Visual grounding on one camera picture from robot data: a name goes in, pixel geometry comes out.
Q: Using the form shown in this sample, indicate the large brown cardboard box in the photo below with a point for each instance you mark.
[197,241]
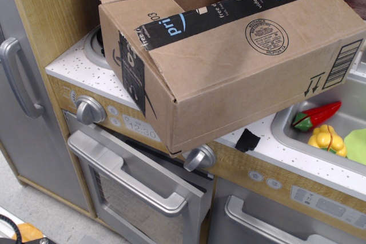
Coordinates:
[199,69]

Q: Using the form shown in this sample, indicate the digital clock panel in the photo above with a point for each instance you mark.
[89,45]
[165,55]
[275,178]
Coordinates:
[140,127]

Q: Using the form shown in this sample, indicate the silver right stove knob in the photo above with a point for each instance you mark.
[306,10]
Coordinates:
[200,157]

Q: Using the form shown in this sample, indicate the silver stove knob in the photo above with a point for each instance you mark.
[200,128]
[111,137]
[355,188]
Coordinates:
[89,111]
[200,157]

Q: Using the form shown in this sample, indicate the black tape piece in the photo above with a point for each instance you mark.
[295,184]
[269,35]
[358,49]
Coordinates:
[247,142]

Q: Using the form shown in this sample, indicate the silver left stove knob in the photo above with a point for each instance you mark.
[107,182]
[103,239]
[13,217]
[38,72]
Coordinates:
[89,111]

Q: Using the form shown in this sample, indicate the grey toy oven door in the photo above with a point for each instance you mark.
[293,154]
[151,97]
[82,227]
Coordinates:
[141,193]

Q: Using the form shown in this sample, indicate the grey toy stove burner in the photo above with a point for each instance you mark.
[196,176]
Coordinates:
[94,48]

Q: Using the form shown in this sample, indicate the grey toy dishwasher door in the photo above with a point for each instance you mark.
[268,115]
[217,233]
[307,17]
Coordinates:
[243,216]

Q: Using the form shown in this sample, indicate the red toy chili pepper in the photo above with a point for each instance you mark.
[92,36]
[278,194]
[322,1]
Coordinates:
[309,119]

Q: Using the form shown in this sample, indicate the yellow toy bell pepper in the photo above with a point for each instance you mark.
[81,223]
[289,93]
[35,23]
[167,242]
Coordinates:
[325,138]

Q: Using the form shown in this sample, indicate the grey toy fridge door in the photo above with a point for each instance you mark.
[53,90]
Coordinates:
[36,149]

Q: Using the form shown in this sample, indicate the grey toy sink basin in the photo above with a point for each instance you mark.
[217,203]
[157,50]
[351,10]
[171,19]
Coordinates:
[349,117]

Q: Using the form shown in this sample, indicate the green toy lettuce leaf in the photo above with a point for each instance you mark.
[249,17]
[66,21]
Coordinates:
[355,143]

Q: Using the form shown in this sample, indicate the orange object bottom left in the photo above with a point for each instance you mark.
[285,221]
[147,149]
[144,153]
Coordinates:
[29,232]

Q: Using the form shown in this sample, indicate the dishwasher control panel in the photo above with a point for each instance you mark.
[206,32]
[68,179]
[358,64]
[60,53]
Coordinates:
[329,207]

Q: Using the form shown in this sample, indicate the grey fridge door handle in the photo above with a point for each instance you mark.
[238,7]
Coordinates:
[9,49]

